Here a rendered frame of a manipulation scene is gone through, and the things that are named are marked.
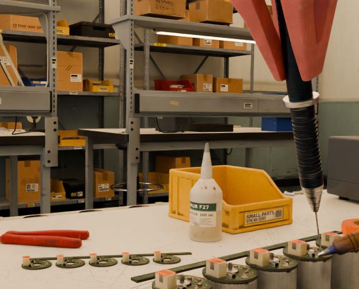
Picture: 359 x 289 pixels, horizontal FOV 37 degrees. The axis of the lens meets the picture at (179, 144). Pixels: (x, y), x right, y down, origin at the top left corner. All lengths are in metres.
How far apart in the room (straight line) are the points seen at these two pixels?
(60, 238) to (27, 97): 2.05
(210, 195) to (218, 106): 2.50
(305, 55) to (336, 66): 6.21
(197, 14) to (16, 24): 1.62
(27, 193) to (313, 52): 4.17
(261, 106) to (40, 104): 1.33
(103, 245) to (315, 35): 0.36
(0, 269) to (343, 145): 0.53
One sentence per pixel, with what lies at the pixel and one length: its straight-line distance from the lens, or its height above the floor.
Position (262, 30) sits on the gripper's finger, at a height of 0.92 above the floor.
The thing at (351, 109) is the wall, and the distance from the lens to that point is 6.25.
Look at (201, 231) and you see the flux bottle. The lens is 0.55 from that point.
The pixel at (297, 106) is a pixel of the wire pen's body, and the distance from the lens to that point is 0.24.
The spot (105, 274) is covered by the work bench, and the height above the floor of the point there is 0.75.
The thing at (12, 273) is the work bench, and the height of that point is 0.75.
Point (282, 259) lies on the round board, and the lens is 0.27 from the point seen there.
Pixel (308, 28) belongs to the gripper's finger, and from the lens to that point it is 0.22.
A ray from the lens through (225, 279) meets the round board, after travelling 0.24.
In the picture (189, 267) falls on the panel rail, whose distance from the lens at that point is 0.25.
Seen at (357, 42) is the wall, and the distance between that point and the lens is 6.28.
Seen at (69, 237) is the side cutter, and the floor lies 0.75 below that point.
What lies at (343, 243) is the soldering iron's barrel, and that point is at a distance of 0.28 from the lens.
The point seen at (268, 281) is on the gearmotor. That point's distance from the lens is 0.26.
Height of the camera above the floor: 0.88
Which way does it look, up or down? 4 degrees down
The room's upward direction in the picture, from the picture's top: 1 degrees clockwise
